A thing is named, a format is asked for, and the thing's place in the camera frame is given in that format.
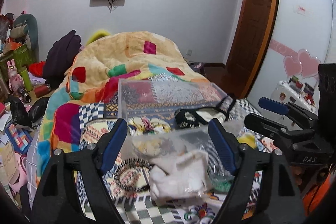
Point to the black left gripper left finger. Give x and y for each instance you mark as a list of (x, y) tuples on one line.
[(56, 199)]

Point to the white drawstring cloth pouch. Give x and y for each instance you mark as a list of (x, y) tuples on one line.
[(178, 177)]

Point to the red thermos bottle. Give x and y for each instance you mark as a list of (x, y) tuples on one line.
[(42, 90)]

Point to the patterned patchwork bed cover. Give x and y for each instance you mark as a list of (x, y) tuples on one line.
[(140, 150)]

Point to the dark purple jacket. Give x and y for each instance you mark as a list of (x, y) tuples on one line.
[(60, 58)]

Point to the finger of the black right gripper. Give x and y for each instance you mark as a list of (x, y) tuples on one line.
[(281, 136), (294, 112)]

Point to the colourful patchwork fleece blanket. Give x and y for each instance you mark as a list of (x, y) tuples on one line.
[(94, 74)]

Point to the black tracker box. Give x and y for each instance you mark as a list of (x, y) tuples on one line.
[(326, 87)]

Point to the green knitted cloth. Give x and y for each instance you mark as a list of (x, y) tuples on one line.
[(223, 184)]

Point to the green bottle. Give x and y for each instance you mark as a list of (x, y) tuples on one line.
[(26, 79)]

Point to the brown wooden door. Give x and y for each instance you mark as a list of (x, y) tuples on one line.
[(252, 36)]

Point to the green box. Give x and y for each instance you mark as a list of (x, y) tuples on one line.
[(22, 57)]

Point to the green dinosaur plush toy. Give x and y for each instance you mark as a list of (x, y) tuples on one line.
[(26, 27)]

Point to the white wardrobe with hearts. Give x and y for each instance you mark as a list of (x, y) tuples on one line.
[(299, 43)]

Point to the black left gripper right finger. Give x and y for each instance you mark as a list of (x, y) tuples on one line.
[(278, 200)]

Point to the white suitcase with stickers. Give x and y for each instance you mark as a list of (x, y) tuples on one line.
[(296, 92)]

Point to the pink bunny plush toy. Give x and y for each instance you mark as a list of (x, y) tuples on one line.
[(15, 79)]

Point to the clear plastic storage bin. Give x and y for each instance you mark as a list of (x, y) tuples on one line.
[(149, 106)]

